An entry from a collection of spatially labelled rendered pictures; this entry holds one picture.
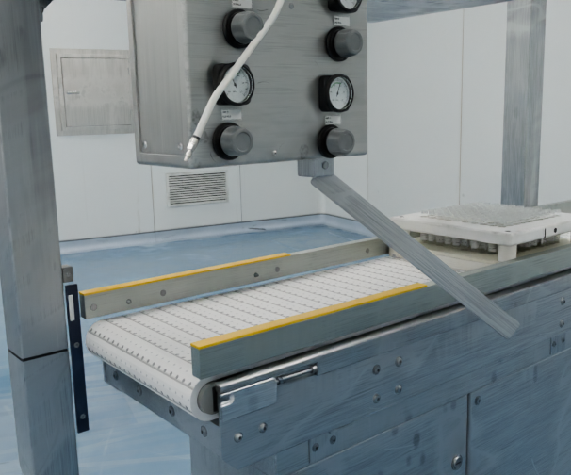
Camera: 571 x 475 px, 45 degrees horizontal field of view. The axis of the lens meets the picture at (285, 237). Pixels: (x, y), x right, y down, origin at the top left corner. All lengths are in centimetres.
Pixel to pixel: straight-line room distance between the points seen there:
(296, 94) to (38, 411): 52
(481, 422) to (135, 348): 59
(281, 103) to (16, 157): 35
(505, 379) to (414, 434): 23
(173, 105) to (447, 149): 481
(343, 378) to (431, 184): 476
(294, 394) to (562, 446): 75
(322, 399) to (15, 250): 40
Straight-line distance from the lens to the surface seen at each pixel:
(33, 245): 88
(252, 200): 647
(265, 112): 64
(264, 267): 104
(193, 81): 60
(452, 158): 533
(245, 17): 61
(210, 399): 71
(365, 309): 81
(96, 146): 595
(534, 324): 113
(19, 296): 89
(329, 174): 75
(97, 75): 592
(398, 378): 89
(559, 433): 139
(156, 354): 78
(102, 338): 88
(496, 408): 119
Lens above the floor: 111
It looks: 10 degrees down
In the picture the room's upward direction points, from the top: 1 degrees counter-clockwise
